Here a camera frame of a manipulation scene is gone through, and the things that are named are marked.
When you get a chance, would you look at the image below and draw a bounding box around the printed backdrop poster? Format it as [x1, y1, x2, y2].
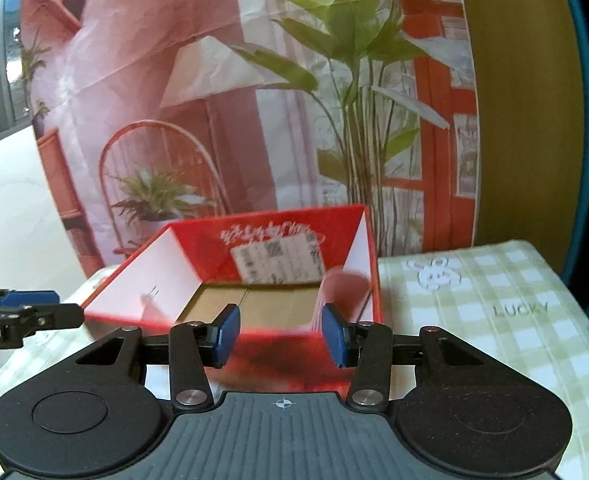
[18, 0, 481, 281]

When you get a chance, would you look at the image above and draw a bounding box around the green checked blanket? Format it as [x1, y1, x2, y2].
[0, 239, 589, 480]

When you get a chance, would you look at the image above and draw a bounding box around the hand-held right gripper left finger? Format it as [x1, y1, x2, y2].
[75, 303, 242, 412]

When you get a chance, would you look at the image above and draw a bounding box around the red cardboard box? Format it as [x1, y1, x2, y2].
[81, 203, 386, 395]

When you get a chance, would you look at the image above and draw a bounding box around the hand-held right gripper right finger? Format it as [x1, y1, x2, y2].
[321, 303, 476, 412]

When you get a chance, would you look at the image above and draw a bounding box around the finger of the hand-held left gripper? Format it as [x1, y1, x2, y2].
[0, 287, 61, 308]
[18, 303, 84, 332]

